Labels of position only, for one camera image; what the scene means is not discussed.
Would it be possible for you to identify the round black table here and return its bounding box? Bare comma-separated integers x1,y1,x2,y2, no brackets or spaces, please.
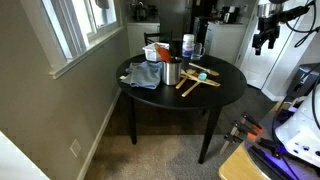
115,53,248,165

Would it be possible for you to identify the white kitchen cabinet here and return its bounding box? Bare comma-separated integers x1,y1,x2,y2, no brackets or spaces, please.
203,21,248,65

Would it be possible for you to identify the black orange clamp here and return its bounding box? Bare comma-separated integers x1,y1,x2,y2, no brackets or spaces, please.
231,120,259,140
219,132,245,155
239,111,264,134

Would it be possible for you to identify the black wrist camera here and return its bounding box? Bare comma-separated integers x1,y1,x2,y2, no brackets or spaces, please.
279,4,312,24

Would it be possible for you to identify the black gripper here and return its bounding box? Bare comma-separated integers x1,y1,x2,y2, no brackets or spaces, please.
251,15,281,56

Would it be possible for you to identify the black electronics box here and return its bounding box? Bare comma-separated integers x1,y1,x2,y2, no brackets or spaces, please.
286,62,320,100

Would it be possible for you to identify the white counter cabinet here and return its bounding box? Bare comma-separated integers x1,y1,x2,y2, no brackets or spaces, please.
126,21,161,58

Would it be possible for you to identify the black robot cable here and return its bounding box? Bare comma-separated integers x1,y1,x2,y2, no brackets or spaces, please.
285,0,320,48

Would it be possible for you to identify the white wall outlet plate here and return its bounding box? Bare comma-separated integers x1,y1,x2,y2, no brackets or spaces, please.
69,138,82,158

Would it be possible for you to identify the wooden spatula teal head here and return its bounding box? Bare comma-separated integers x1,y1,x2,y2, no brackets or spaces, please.
181,72,208,98

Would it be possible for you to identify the wooden fork spoon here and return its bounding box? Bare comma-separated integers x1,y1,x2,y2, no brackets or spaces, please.
188,62,220,77

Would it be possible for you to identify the blue cloth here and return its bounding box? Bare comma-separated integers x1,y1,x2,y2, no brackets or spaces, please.
119,60,164,90

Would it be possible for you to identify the white door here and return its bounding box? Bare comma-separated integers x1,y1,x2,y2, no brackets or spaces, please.
239,0,320,102

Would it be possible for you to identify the wooden robot platform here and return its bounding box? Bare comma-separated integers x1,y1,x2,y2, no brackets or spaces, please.
218,100,320,180

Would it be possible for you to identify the clear glass cup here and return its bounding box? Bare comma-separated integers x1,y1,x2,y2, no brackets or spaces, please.
190,42,206,62

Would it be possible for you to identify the silver tin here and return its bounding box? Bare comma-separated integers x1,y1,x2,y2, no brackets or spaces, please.
161,57,184,86

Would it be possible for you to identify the white framed window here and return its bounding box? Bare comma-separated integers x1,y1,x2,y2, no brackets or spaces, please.
19,0,125,80

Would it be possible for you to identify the white plastic basket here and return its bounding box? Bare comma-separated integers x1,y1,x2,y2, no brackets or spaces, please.
142,41,171,63

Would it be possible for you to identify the black coffee maker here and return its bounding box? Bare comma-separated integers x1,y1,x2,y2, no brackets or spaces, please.
219,4,242,25

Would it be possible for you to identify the black spatula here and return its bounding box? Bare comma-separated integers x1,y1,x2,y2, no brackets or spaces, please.
167,39,183,65

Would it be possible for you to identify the long wooden stick utensil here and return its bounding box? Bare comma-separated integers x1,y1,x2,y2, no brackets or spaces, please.
186,74,222,88

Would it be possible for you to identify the white bottle blue label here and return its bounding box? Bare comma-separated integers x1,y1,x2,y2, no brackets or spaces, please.
181,33,196,58

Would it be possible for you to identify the black dining chair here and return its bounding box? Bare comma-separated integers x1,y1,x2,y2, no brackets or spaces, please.
143,30,175,47

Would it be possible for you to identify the orange spatula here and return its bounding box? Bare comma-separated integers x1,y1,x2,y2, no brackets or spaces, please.
153,43,173,64

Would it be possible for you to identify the flat wooden spatula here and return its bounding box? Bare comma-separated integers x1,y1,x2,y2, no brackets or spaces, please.
180,69,214,84

